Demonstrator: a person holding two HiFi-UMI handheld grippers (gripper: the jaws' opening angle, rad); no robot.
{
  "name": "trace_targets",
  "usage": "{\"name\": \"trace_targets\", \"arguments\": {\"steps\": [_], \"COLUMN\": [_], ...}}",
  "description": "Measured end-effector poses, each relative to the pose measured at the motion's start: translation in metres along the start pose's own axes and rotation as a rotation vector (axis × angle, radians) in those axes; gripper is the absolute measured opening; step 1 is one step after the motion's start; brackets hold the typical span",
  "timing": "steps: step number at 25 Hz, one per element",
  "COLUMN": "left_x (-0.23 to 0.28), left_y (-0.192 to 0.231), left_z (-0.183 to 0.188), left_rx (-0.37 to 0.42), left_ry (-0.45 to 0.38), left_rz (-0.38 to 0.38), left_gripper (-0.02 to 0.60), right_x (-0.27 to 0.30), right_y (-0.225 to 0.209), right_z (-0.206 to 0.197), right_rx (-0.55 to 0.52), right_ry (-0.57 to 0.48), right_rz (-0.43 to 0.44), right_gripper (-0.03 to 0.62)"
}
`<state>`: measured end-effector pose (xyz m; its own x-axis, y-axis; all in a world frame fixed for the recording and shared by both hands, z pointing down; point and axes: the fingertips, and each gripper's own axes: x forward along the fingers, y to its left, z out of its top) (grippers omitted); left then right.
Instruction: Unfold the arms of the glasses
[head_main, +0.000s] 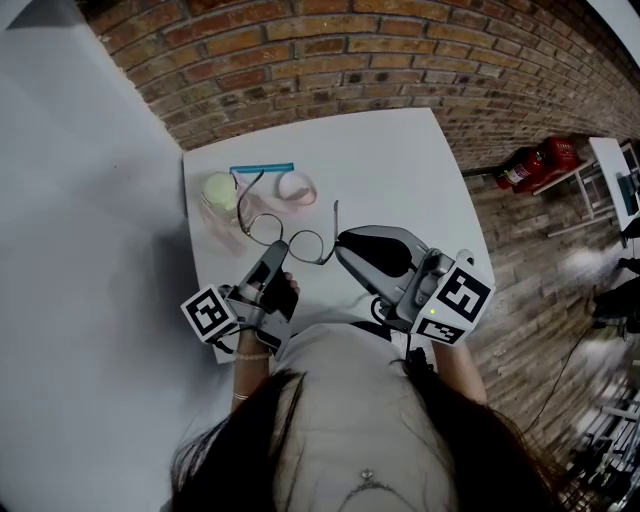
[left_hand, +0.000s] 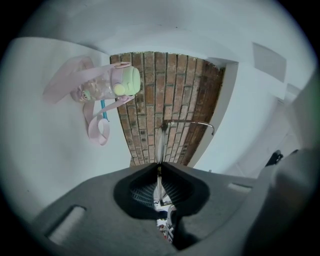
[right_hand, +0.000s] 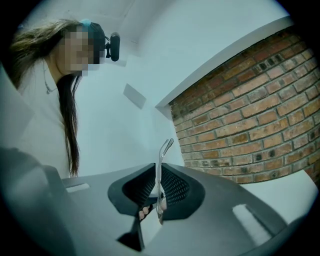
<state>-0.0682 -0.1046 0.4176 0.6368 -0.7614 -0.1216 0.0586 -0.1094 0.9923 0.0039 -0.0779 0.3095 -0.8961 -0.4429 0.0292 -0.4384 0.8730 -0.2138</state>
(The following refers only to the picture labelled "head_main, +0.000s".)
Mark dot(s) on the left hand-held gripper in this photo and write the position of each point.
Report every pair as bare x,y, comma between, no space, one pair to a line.
207,312

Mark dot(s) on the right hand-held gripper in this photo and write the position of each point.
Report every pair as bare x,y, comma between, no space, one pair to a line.
460,300

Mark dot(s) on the thin metal-framed eyeglasses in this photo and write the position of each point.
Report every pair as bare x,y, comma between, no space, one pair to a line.
335,215

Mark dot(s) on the person's left forearm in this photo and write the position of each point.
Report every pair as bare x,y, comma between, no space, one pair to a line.
250,380

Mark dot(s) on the person's right forearm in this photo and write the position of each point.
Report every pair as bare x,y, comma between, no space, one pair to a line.
462,372

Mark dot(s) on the person's left hand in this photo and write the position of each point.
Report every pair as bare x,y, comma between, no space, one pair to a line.
294,284

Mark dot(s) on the clear pink zip pouch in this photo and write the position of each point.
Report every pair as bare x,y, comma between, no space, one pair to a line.
300,200

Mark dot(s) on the pale green round container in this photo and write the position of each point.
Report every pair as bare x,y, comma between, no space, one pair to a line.
218,190

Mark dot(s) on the teal plastic strip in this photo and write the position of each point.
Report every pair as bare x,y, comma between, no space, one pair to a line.
262,167

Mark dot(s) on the person's white shirt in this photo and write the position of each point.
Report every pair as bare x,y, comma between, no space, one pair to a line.
350,400

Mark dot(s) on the white metal stand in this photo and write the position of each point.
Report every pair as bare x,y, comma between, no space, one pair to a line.
586,195

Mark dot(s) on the black bulky equipment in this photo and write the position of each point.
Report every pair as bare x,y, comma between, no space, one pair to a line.
615,302

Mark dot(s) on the white side table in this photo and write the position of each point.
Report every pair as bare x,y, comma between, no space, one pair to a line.
605,162

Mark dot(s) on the grey metal rack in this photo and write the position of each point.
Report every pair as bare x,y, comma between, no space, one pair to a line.
615,450

